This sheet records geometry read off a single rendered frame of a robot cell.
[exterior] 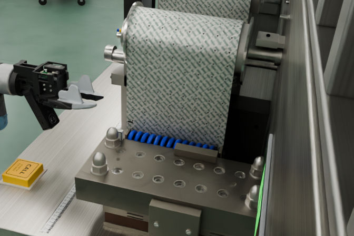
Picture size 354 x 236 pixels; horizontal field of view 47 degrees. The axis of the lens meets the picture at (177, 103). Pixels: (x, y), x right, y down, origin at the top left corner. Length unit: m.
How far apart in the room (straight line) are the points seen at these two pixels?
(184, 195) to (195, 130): 0.18
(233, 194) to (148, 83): 0.30
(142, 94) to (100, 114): 0.40
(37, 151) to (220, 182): 0.54
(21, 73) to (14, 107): 2.20
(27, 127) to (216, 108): 2.19
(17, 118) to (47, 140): 1.89
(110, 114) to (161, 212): 0.56
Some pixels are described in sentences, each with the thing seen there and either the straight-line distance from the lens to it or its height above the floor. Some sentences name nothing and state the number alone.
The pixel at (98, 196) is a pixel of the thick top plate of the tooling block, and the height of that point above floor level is 0.99.
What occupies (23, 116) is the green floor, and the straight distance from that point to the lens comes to 3.10.
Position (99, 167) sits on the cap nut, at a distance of 0.85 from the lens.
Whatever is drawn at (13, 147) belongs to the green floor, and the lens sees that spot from 2.79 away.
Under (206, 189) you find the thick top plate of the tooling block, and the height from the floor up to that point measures 1.03.
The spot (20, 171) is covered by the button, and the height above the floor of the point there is 0.92.
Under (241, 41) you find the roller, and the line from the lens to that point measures 0.85.
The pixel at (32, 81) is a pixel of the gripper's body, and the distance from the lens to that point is 1.03.
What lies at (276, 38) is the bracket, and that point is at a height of 1.29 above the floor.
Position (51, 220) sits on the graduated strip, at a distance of 0.96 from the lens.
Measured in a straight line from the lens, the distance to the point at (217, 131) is 0.93.
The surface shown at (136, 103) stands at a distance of 0.94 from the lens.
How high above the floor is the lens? 1.58
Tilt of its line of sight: 30 degrees down
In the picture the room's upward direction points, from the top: 4 degrees clockwise
